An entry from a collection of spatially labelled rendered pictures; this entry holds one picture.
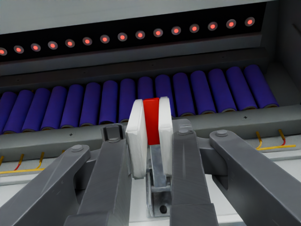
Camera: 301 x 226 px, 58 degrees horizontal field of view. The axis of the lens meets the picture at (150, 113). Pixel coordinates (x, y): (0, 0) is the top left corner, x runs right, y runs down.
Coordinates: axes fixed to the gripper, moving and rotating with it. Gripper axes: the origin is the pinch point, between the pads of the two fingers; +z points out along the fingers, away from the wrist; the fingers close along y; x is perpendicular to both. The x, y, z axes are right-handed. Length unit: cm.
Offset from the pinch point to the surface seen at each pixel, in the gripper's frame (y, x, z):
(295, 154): 11.8, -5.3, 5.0
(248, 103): 9.1, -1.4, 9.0
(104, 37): -5.1, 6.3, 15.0
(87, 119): -7.0, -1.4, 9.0
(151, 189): -0.8, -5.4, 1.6
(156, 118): 0.2, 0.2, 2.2
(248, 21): 11.1, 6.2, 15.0
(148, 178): -1.0, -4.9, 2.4
